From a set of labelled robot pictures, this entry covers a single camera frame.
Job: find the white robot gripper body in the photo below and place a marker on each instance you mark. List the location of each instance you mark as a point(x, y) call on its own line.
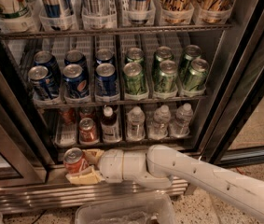
point(110, 166)

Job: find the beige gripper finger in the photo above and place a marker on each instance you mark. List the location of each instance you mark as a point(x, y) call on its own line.
point(93, 155)
point(89, 176)

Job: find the red coke can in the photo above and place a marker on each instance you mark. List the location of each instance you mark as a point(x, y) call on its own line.
point(68, 115)
point(88, 131)
point(87, 112)
point(74, 160)

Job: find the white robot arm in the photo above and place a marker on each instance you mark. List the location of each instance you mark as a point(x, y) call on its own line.
point(156, 167)

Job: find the blue pepsi can front middle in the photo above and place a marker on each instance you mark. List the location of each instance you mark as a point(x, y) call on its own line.
point(76, 81)

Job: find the blue pepsi can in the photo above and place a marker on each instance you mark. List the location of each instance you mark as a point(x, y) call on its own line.
point(106, 80)
point(43, 83)
point(104, 56)
point(76, 57)
point(45, 58)
point(76, 81)

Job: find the blue pepsi can front right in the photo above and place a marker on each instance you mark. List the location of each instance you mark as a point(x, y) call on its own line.
point(106, 80)

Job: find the stainless steel fridge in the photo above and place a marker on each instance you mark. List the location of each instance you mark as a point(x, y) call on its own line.
point(40, 182)

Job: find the green soda can front left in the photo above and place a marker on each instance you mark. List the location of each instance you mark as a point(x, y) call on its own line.
point(134, 78)

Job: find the green soda can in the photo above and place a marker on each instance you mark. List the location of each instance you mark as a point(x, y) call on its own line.
point(190, 53)
point(165, 77)
point(196, 74)
point(134, 55)
point(134, 78)
point(161, 54)

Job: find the blue pepsi can front left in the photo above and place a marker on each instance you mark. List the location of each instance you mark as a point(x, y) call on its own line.
point(43, 83)

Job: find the green soda can front middle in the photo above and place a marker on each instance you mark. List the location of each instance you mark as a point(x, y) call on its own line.
point(165, 77)

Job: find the blue pepsi can back right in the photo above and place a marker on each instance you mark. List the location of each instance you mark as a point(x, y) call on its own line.
point(104, 56)

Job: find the blue pepsi can back middle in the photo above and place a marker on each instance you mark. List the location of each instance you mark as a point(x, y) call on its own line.
point(76, 57)

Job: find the green soda can back left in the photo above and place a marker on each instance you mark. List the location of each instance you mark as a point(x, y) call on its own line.
point(134, 55)

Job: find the blue pepsi can back left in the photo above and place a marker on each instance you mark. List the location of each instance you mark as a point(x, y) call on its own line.
point(45, 58)

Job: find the green soda can front right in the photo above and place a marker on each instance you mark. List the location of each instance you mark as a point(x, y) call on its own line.
point(196, 74)

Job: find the green soda can back middle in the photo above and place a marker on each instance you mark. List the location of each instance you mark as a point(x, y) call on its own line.
point(161, 54)

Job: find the green soda can back right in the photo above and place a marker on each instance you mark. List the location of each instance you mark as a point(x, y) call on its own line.
point(190, 53)

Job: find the blue red bull can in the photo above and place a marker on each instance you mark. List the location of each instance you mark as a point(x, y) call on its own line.
point(138, 11)

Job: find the gold tall can left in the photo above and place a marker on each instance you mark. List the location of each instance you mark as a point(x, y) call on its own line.
point(174, 10)

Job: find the gold tall can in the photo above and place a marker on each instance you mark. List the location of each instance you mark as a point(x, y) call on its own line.
point(174, 10)
point(213, 11)

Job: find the gold tall can right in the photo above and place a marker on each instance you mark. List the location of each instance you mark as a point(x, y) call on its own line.
point(213, 11)

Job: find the fridge sliding glass door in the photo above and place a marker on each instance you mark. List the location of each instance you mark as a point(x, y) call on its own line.
point(235, 89)

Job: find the brown tea bottle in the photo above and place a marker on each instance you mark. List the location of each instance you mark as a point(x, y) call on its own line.
point(110, 127)

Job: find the clear water bottle left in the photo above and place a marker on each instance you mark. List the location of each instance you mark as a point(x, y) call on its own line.
point(135, 124)

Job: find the clear water bottle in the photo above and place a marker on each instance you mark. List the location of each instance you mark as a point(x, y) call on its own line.
point(179, 127)
point(158, 128)
point(135, 124)

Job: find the clear water bottle middle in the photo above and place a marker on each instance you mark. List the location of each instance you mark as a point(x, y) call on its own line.
point(158, 128)

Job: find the clear plastic bin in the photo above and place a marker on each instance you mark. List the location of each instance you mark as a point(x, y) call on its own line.
point(133, 209)

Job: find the clear water bottle right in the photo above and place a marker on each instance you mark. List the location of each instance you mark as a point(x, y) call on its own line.
point(179, 127)

